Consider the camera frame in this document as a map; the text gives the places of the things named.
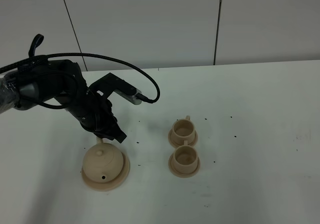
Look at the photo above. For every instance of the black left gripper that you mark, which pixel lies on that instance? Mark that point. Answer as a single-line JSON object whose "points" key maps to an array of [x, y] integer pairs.
{"points": [[94, 114]]}

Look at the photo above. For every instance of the beige ceramic teapot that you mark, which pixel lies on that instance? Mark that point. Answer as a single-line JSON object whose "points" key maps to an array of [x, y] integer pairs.
{"points": [[103, 162]]}

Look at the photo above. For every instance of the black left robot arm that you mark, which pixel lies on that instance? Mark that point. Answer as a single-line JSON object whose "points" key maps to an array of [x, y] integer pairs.
{"points": [[59, 85]]}

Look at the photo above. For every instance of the beige round teapot tray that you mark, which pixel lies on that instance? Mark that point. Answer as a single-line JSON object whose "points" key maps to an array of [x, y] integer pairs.
{"points": [[110, 185]]}

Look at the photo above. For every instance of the near beige saucer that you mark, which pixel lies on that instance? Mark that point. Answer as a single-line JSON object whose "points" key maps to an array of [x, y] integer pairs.
{"points": [[187, 173]]}

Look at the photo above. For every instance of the beige saucer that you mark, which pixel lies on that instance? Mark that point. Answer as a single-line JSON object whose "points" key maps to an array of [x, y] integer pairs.
{"points": [[187, 173], [176, 145]]}

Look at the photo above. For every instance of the far beige teacup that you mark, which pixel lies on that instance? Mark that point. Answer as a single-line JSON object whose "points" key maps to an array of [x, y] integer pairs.
{"points": [[183, 129]]}

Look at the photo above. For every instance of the beige teacup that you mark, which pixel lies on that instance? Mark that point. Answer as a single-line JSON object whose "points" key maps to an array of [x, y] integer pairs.
{"points": [[186, 155], [183, 129]]}

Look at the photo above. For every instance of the near beige teacup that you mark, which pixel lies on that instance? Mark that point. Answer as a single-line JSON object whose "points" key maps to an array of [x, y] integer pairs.
{"points": [[186, 155]]}

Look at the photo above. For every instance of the far beige saucer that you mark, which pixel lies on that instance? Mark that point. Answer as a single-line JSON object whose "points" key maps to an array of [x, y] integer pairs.
{"points": [[176, 145]]}

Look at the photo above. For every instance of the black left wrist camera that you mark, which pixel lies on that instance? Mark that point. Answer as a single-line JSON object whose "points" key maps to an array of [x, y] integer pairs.
{"points": [[111, 83]]}

